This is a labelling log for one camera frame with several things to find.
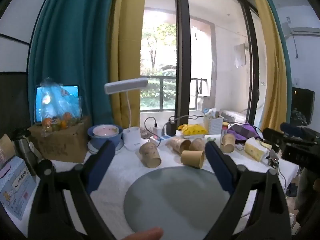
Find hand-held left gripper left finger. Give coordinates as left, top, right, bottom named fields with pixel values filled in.
left=27, top=139, right=118, bottom=240

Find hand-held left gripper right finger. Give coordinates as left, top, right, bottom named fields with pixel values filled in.
left=204, top=140, right=292, bottom=240

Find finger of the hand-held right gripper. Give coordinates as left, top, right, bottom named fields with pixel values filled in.
left=262, top=127, right=288, bottom=144
left=279, top=122, right=316, bottom=141

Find plain brown paper cup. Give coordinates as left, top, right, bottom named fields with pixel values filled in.
left=180, top=150, right=205, bottom=169

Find printed brown paper cup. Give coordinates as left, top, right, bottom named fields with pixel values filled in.
left=221, top=133, right=236, bottom=154
left=139, top=142, right=162, bottom=168
left=189, top=138, right=206, bottom=151
left=167, top=137, right=192, bottom=155

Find person's right forearm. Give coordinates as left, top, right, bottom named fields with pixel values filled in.
left=295, top=166, right=320, bottom=233

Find person's left hand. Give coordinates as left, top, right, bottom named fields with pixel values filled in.
left=117, top=227, right=164, bottom=240

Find yellow tissue box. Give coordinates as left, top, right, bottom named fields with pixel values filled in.
left=244, top=137, right=268, bottom=162

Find small grey clip gadget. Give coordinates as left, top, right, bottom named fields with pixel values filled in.
left=265, top=149, right=280, bottom=170

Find white tablecloth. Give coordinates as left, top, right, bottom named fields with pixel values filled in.
left=15, top=130, right=300, bottom=240

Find purple bag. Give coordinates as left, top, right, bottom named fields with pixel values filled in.
left=227, top=123, right=263, bottom=143

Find blue bowl with pink lid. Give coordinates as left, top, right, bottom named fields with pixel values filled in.
left=87, top=124, right=124, bottom=155

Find white ribbed appliance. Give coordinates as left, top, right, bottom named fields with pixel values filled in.
left=220, top=109, right=247, bottom=125

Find cardboard box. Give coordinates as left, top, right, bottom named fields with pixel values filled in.
left=27, top=116, right=92, bottom=163

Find white basket holder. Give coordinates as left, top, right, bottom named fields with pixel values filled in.
left=203, top=115, right=224, bottom=135

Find yellow cloth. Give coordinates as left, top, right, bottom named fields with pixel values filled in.
left=177, top=124, right=208, bottom=136

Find grey round plate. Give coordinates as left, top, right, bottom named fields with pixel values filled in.
left=123, top=166, right=234, bottom=234

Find white desk lamp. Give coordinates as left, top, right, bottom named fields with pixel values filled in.
left=104, top=78, right=149, bottom=151

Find black charger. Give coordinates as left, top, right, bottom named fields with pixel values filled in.
left=166, top=121, right=177, bottom=137

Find white power strip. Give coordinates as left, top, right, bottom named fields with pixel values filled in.
left=147, top=134, right=175, bottom=147

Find yellow curtain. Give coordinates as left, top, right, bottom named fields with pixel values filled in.
left=244, top=0, right=288, bottom=133
left=109, top=0, right=148, bottom=128

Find plastic bag of oranges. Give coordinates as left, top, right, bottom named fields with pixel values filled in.
left=40, top=77, right=83, bottom=137

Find steel thermos bottle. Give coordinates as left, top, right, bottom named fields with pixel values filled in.
left=11, top=128, right=38, bottom=178

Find tablet screen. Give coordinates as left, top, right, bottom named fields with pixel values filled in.
left=34, top=84, right=81, bottom=125

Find hanging white cloth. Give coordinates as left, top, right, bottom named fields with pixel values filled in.
left=233, top=43, right=247, bottom=68

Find teal curtain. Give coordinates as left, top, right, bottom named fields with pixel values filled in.
left=27, top=0, right=118, bottom=130
left=260, top=0, right=292, bottom=98

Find light blue printed box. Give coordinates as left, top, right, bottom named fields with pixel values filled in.
left=0, top=156, right=37, bottom=221

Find balcony railing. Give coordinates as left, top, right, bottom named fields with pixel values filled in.
left=140, top=75, right=208, bottom=112

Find white air conditioner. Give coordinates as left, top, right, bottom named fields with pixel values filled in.
left=282, top=21, right=320, bottom=40

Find black cable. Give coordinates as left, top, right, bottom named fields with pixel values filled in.
left=144, top=116, right=158, bottom=137

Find dark sliding door frame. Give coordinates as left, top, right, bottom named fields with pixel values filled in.
left=174, top=0, right=260, bottom=127

